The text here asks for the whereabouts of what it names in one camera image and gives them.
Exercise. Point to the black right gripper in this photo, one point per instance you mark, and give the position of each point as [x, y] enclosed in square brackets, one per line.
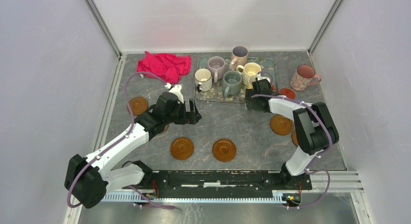
[250, 92]

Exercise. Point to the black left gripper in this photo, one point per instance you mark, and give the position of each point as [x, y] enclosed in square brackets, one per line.
[188, 118]

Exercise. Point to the red round coaster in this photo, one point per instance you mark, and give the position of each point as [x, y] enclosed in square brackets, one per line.
[288, 93]

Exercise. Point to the glossy wooden ridged coaster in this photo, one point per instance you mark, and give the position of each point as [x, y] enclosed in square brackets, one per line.
[182, 148]

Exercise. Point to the green floral serving tray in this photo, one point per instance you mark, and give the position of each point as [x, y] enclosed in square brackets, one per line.
[269, 67]

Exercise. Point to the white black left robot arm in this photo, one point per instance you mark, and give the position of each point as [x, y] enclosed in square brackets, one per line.
[90, 178]

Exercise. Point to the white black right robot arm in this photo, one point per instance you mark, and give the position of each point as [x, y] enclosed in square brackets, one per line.
[315, 129]

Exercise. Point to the dark brown flat coaster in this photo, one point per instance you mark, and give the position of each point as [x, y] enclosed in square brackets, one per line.
[165, 128]

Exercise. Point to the brown wooden coaster far left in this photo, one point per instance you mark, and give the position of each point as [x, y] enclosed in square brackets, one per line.
[138, 105]

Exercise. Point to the yellow ceramic mug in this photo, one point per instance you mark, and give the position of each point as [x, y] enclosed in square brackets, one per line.
[250, 81]

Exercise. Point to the cream yellow mug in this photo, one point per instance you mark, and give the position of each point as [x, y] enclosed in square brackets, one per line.
[248, 70]

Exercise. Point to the grey-green ceramic mug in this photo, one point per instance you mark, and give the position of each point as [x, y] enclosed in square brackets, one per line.
[231, 83]

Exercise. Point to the beige pink tall mug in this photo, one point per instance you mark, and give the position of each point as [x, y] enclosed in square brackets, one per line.
[239, 57]

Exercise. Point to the pink floral patterned mug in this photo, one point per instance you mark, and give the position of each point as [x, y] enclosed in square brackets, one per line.
[304, 76]

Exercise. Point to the crumpled red cloth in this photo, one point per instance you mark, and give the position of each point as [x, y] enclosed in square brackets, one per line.
[168, 67]

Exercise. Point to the lilac ceramic mug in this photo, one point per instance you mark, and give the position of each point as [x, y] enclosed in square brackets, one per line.
[217, 66]

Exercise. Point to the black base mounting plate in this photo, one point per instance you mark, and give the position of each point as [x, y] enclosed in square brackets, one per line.
[221, 184]

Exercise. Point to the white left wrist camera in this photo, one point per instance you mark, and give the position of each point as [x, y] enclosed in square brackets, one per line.
[176, 89]

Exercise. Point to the white mug black handle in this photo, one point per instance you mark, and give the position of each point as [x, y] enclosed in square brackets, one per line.
[203, 80]

